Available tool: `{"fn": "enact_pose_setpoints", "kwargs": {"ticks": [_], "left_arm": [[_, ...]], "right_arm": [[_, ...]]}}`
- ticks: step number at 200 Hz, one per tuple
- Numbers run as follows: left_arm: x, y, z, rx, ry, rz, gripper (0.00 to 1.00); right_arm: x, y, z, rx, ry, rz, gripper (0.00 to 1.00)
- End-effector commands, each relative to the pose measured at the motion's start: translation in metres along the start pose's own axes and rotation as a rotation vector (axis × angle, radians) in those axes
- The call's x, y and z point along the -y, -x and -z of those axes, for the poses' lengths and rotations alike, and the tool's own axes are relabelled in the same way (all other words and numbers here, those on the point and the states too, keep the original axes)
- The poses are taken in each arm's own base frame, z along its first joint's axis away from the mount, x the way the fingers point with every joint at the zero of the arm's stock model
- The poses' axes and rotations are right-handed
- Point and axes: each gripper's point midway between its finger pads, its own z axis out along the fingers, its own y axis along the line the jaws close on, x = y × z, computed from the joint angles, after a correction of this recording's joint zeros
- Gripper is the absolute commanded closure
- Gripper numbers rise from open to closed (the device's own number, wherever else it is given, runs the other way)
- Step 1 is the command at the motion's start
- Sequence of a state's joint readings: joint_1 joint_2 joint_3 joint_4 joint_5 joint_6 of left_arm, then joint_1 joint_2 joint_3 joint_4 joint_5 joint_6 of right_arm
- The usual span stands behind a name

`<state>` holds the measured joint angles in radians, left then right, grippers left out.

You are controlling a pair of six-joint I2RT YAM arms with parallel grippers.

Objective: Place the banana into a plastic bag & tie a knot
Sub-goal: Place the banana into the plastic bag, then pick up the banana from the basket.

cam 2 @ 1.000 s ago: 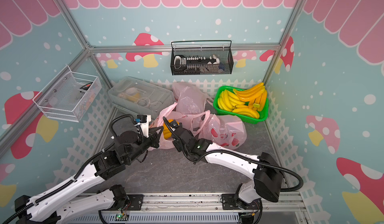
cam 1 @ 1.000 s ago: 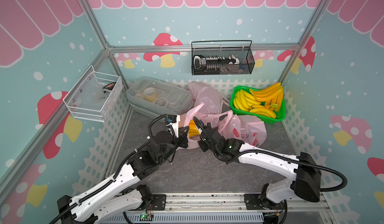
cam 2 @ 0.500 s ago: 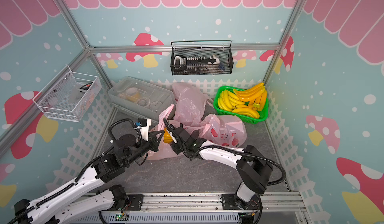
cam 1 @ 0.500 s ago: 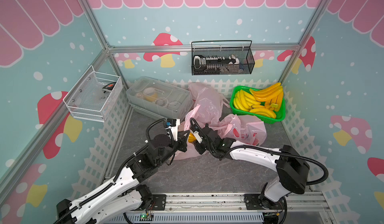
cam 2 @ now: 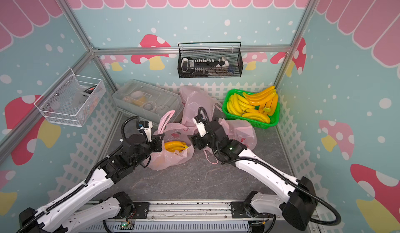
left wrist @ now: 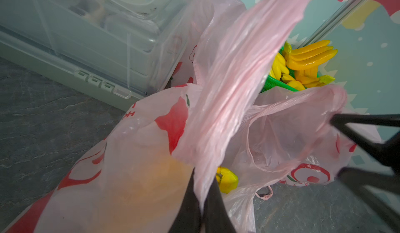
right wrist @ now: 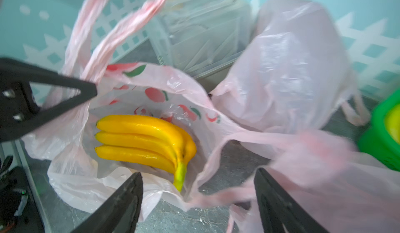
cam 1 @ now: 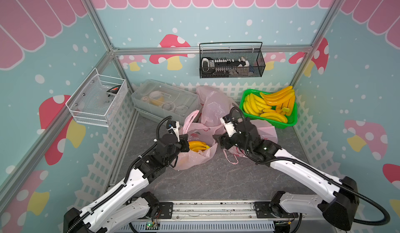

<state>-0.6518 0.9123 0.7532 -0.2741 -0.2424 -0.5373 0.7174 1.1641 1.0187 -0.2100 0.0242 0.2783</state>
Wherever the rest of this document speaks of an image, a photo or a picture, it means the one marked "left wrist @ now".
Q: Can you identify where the pink plastic bag front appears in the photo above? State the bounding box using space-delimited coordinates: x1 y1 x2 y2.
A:
6 0 347 233

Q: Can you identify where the pink plastic bag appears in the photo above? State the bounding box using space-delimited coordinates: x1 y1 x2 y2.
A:
279 127 357 187
170 0 246 87
6 0 347 233

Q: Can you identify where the clear lidded storage box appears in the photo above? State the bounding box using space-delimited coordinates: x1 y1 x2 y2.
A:
1 0 194 110

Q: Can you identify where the orange banana bunch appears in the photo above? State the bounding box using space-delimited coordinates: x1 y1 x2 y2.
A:
276 40 338 91

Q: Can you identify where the yellow banana bunch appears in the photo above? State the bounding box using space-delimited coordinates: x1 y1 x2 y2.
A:
216 166 239 194

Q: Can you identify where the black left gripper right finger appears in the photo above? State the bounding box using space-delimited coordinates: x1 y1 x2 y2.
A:
203 179 236 233

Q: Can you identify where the pink plastic bag right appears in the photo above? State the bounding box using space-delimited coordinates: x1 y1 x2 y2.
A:
279 127 357 187

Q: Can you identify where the pink plastic bag back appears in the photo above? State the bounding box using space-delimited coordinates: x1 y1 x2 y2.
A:
170 0 246 87

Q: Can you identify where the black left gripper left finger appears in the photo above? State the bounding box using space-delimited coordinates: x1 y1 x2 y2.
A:
168 170 202 233

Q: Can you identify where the green plastic basket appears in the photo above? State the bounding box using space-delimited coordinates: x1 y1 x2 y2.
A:
262 42 321 91

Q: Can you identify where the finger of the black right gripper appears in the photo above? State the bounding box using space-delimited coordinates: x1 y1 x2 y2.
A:
337 167 400 232
330 114 400 167

